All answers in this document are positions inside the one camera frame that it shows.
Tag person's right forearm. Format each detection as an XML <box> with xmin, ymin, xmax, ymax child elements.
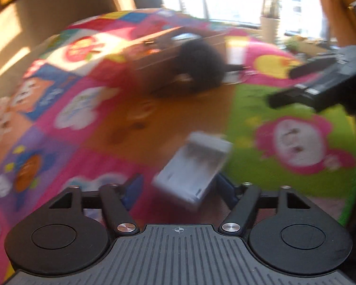
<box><xmin>313</xmin><ymin>0</ymin><xmax>356</xmax><ymax>48</ymax></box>

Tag colourful printed play mat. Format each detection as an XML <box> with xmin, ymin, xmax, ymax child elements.
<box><xmin>0</xmin><ymin>9</ymin><xmax>356</xmax><ymax>285</ymax></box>

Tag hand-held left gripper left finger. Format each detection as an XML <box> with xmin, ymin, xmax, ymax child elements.
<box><xmin>49</xmin><ymin>174</ymin><xmax>145</xmax><ymax>236</ymax></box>

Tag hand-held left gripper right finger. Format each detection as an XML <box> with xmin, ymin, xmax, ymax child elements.
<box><xmin>214</xmin><ymin>173</ymin><xmax>313</xmax><ymax>236</ymax></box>

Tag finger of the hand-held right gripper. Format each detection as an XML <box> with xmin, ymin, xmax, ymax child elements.
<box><xmin>289</xmin><ymin>56</ymin><xmax>339</xmax><ymax>80</ymax></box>
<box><xmin>268</xmin><ymin>84</ymin><xmax>324</xmax><ymax>113</ymax></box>

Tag white potted plant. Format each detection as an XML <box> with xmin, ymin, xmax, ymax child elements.
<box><xmin>259</xmin><ymin>0</ymin><xmax>282</xmax><ymax>44</ymax></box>

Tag white plastic case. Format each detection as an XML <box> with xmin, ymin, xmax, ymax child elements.
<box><xmin>153</xmin><ymin>131</ymin><xmax>234</xmax><ymax>212</ymax></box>

